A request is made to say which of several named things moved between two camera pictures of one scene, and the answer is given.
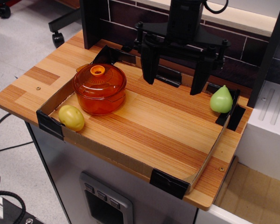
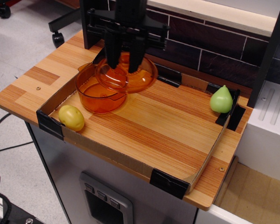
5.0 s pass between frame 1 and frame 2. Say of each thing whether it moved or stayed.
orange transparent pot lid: moved
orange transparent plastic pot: stayed
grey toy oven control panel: stayed
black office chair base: stayed
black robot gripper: moved
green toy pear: stayed
